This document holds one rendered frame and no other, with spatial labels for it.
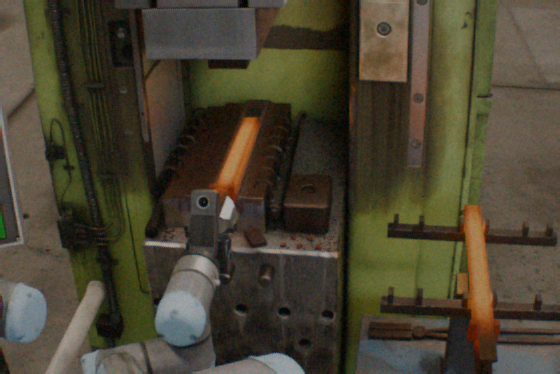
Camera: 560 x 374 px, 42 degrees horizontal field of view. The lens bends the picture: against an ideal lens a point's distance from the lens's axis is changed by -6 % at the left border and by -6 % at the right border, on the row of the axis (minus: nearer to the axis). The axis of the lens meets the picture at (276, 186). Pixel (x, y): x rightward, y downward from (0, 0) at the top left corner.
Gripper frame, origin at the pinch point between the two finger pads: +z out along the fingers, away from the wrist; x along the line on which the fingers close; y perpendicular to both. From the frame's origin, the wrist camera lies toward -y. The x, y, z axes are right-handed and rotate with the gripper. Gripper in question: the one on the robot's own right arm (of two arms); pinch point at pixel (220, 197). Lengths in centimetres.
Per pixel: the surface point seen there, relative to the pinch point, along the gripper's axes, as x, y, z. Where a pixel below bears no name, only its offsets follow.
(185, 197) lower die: -7.5, 2.0, 2.6
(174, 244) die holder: -9.1, 9.2, -2.9
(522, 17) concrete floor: 133, 97, 429
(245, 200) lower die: 4.2, 2.0, 2.6
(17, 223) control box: -37.9, 1.1, -10.9
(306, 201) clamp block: 15.6, 2.5, 4.1
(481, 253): 47.2, 0.1, -14.2
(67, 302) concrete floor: -82, 100, 82
